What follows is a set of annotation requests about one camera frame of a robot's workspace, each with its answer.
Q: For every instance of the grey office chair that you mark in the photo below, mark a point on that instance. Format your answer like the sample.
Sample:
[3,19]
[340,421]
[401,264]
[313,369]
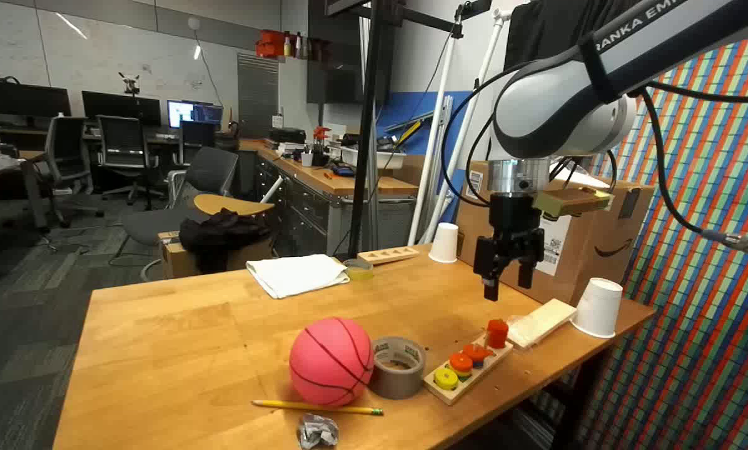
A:
[212,171]

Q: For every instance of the pale flat wooden board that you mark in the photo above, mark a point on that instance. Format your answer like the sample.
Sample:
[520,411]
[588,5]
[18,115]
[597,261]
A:
[538,322]

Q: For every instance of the pink rubber basketball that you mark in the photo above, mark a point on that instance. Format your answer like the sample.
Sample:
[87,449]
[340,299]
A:
[332,364]

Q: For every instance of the round wooden stool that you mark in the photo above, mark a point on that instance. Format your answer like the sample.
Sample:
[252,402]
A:
[226,204]

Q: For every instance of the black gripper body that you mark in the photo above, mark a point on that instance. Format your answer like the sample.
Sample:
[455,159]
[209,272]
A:
[513,215]

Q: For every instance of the white paper cup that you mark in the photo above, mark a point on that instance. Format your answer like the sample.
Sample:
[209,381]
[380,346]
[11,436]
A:
[600,307]
[445,244]

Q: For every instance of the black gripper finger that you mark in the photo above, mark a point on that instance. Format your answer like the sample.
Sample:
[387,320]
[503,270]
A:
[488,276]
[527,264]

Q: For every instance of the black bag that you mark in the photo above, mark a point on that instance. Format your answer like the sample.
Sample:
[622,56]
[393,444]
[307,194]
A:
[219,239]

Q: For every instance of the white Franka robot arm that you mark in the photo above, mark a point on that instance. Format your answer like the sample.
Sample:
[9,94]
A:
[557,107]

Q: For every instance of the yellow pencil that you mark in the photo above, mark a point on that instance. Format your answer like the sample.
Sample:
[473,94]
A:
[313,406]

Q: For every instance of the grey duct tape roll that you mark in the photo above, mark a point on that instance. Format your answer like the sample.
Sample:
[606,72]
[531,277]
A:
[393,385]

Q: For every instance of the black wall screen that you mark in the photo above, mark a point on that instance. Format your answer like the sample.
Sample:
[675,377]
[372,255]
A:
[327,76]

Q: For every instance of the white paper sheet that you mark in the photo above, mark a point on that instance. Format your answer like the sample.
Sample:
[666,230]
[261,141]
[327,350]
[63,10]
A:
[298,276]

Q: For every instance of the wooden strip with slots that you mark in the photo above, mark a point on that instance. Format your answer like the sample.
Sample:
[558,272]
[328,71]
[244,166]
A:
[388,255]

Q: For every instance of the wooden office desk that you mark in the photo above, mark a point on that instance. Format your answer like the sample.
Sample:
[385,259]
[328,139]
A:
[6,164]

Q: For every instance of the black hanging curtain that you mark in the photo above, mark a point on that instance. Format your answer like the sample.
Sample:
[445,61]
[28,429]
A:
[550,32]

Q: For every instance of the white stand pole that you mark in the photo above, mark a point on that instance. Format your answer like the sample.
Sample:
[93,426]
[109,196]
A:
[442,91]

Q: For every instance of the lit computer screen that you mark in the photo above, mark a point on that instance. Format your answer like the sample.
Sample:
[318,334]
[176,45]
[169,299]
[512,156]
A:
[193,112]

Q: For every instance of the orange container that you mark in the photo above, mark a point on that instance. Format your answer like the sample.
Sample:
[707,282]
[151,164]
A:
[271,44]

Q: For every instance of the black office chair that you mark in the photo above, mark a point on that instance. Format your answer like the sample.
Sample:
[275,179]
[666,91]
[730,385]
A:
[123,141]
[67,151]

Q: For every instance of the black metal pole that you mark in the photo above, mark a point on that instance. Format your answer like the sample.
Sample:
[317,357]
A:
[363,126]

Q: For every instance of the black computer monitor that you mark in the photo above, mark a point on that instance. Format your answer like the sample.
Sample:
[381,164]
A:
[18,101]
[123,106]

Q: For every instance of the brown cardboard box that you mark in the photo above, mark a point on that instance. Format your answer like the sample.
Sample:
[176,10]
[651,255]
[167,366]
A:
[593,251]

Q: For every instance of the wooden top workbench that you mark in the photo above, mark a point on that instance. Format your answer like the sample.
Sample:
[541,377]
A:
[350,184]

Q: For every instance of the crumpled foil ball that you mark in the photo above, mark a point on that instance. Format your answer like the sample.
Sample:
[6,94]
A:
[317,430]

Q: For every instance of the grey metal cabinet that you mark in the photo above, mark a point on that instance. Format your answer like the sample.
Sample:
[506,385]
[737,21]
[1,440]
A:
[258,95]

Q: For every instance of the colourful woven pattern backdrop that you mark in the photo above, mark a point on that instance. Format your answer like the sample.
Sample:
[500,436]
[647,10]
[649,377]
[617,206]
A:
[707,334]

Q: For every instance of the wooden crate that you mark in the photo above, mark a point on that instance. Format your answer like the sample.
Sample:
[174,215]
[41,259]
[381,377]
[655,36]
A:
[174,259]

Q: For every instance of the blue board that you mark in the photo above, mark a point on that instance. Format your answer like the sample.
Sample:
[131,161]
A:
[413,107]

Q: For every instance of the red wooden cylinder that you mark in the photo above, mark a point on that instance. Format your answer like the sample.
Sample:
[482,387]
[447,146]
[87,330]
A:
[496,334]

